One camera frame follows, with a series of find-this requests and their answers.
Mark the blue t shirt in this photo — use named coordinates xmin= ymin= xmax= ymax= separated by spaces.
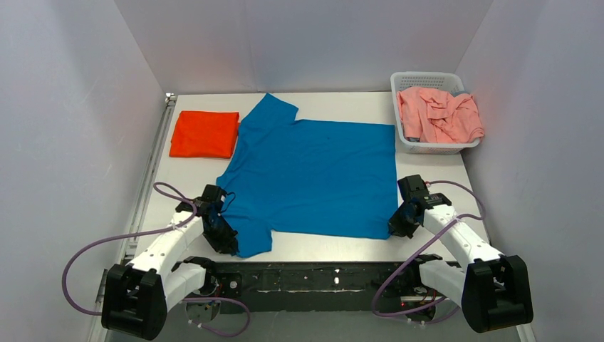
xmin=216 ymin=94 xmax=398 ymax=258

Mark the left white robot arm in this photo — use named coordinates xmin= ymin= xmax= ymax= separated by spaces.
xmin=101 ymin=185 xmax=239 ymax=341

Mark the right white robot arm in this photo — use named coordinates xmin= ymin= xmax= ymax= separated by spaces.
xmin=371 ymin=175 xmax=533 ymax=333

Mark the folded orange t shirt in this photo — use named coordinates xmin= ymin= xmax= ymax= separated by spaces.
xmin=169 ymin=110 xmax=239 ymax=159

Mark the pink t shirt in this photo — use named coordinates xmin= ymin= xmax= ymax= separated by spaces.
xmin=395 ymin=86 xmax=485 ymax=144

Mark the white plastic basket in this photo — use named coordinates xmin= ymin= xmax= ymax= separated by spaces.
xmin=390 ymin=71 xmax=481 ymax=155

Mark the aluminium frame rail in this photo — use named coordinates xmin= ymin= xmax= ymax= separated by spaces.
xmin=87 ymin=93 xmax=536 ymax=342

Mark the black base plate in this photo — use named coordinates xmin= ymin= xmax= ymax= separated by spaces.
xmin=185 ymin=261 xmax=441 ymax=321

